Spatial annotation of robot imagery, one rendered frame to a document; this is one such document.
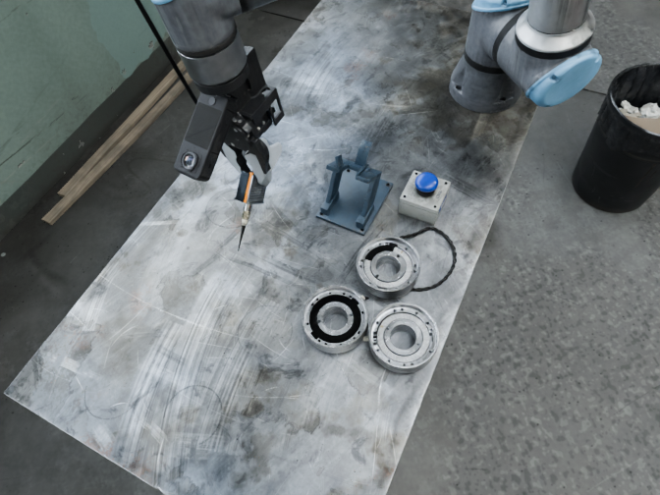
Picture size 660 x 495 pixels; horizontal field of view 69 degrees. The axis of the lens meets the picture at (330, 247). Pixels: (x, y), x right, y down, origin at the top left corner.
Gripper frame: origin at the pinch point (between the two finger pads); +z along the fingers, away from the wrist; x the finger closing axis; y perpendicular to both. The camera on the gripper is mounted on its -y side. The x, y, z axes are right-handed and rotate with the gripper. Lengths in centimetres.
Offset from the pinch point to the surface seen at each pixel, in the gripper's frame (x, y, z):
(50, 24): 145, 47, 39
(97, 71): 147, 52, 65
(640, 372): -84, 44, 102
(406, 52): 1, 55, 17
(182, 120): 119, 61, 91
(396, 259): -22.8, 3.7, 13.7
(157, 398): -1.6, -34.5, 13.3
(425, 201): -22.4, 15.6, 12.3
